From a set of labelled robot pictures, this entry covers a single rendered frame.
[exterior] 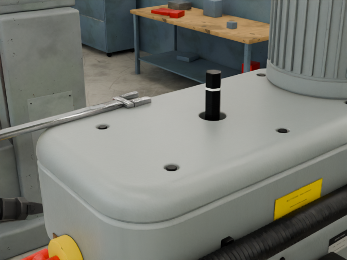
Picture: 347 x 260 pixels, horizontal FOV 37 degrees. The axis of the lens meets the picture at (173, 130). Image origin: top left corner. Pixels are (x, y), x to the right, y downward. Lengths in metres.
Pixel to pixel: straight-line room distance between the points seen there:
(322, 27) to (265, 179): 0.25
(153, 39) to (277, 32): 7.43
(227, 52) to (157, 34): 1.55
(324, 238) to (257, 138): 0.22
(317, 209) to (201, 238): 0.17
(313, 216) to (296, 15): 0.29
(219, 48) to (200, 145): 6.43
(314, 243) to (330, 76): 0.24
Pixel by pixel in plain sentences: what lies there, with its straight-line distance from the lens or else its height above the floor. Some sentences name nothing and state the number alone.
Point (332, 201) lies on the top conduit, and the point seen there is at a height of 1.81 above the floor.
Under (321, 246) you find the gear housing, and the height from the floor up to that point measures 1.70.
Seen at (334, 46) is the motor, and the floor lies 1.97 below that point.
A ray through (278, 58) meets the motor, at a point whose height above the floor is 1.93.
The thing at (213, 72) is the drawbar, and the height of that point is 1.95.
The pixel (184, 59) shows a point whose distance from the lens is 7.02.
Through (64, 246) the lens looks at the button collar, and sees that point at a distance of 0.63.
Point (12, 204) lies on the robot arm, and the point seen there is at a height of 1.51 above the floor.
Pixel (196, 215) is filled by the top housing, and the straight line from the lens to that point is 0.55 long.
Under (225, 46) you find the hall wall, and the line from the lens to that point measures 6.94.
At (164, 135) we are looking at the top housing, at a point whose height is 1.89.
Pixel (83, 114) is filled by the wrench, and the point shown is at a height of 1.90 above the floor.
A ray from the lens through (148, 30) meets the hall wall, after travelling 8.28.
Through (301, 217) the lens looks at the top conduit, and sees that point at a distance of 0.65.
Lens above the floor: 2.15
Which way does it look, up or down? 23 degrees down
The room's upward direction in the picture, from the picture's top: 1 degrees counter-clockwise
